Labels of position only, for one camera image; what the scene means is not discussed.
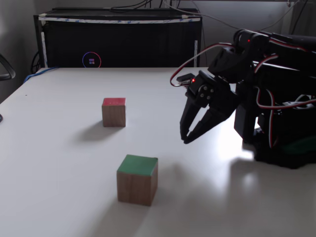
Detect green-topped wooden cube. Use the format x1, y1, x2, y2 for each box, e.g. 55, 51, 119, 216
116, 154, 159, 207

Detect red-topped wooden cube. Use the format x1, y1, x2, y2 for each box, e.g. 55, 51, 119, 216
101, 97, 127, 128

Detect small black module box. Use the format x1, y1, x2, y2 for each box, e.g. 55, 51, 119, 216
176, 73, 196, 86

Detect black computer case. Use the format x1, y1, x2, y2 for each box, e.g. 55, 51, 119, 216
34, 8, 203, 69

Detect black chair armrest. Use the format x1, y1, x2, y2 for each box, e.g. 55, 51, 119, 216
0, 53, 16, 81

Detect red white black servo cable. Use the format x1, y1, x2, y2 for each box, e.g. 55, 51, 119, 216
169, 43, 235, 87

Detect thin grey cable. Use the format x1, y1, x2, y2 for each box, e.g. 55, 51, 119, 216
162, 0, 301, 32

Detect black cable bundle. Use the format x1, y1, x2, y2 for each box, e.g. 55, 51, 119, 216
110, 0, 158, 13

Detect blue cable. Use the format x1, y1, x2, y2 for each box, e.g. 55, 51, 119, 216
23, 66, 60, 83

